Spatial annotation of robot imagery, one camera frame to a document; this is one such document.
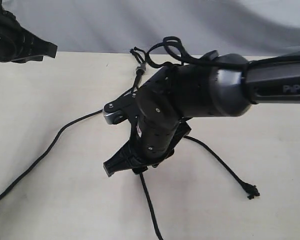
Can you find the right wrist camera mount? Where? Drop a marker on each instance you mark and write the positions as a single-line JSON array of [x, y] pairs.
[[121, 109]]

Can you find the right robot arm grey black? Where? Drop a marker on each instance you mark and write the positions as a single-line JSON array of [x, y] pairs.
[[159, 110]]

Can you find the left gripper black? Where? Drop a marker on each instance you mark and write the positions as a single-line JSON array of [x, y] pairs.
[[19, 44]]

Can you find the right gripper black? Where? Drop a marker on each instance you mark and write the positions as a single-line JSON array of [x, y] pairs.
[[152, 145]]

